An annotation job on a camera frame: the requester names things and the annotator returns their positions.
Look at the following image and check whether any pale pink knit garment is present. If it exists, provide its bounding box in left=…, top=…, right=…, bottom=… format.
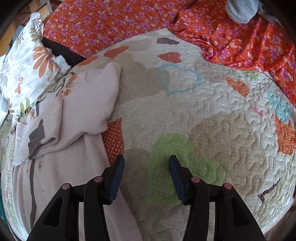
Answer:
left=11, top=62, right=143, bottom=241

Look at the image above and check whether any heart patchwork quilt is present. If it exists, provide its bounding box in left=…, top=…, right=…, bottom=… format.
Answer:
left=1, top=29, right=295, bottom=240

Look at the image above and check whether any white floral pillow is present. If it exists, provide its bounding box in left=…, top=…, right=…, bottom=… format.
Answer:
left=1, top=13, right=70, bottom=123

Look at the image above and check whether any orange floral bed sheet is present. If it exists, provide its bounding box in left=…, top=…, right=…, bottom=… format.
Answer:
left=44, top=1, right=295, bottom=102

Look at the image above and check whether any grey fluffy sock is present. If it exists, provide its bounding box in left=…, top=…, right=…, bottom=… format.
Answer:
left=225, top=0, right=259, bottom=24

